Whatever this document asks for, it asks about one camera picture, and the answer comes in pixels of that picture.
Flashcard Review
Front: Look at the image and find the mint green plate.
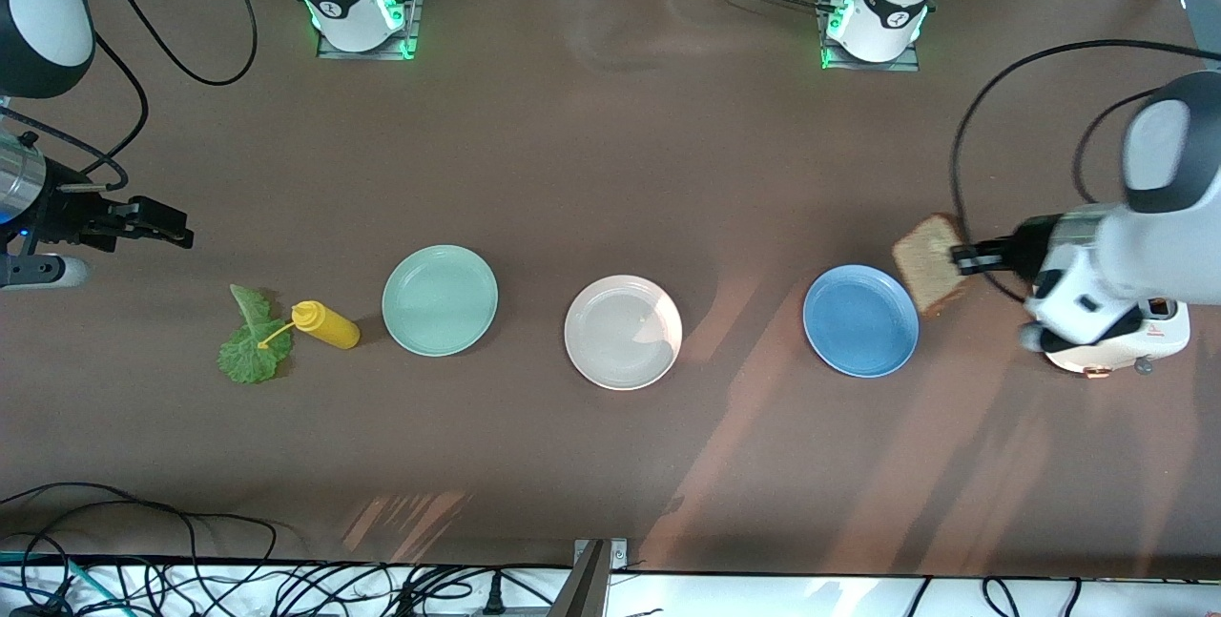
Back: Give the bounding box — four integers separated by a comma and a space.
382, 245, 499, 358

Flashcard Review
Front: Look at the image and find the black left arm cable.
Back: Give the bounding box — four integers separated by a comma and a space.
952, 40, 1221, 305

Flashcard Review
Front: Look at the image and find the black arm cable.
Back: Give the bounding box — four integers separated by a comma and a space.
952, 40, 1221, 305
0, 0, 259, 194

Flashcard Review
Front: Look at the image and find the teal cable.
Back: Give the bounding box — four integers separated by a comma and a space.
0, 550, 106, 617

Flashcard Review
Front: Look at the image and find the white toaster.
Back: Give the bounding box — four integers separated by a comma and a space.
1045, 298, 1192, 380

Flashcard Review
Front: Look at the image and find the blue plate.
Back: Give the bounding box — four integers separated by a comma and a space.
802, 264, 921, 379

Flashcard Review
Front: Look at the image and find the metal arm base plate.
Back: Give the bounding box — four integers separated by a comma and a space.
317, 0, 426, 61
818, 0, 922, 72

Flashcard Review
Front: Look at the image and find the long looped black cable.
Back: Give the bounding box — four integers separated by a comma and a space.
0, 482, 279, 589

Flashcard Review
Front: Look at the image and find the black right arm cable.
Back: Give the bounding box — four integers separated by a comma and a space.
0, 0, 259, 194

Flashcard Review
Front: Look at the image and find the yellow squeeze bottle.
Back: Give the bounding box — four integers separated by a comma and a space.
258, 300, 362, 351

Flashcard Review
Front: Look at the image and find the beige plate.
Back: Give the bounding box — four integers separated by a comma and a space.
564, 275, 684, 391

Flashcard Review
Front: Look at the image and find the brown bread slice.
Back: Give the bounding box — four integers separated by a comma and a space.
891, 213, 972, 319

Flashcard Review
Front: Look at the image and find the green lettuce leaf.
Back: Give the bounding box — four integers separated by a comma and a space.
217, 284, 295, 385

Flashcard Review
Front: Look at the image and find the metal bracket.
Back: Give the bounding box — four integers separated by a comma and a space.
553, 537, 631, 617

